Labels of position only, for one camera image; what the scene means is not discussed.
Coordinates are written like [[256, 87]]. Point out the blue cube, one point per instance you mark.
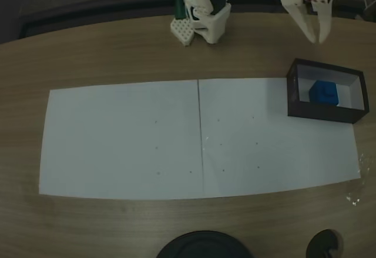
[[323, 93]]

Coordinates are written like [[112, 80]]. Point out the dark brown box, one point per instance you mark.
[[320, 114]]

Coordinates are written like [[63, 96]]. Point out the green table clamp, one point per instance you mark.
[[179, 3]]

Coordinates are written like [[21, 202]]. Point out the white paper sheet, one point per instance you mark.
[[117, 140], [279, 158]]

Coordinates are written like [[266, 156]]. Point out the small black round object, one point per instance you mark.
[[323, 241]]

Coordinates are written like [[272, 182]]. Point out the large black round object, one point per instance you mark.
[[202, 246]]

